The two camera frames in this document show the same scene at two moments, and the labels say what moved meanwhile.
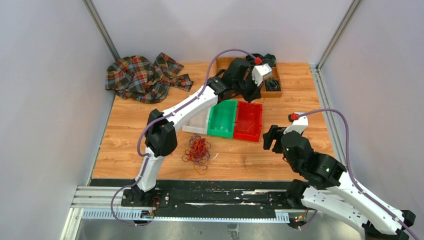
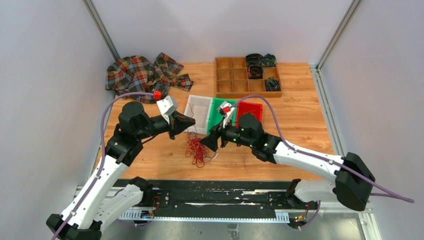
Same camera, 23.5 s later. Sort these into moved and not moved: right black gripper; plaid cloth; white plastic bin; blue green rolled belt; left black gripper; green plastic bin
Moved: left black gripper; right black gripper
Not moved: green plastic bin; blue green rolled belt; plaid cloth; white plastic bin
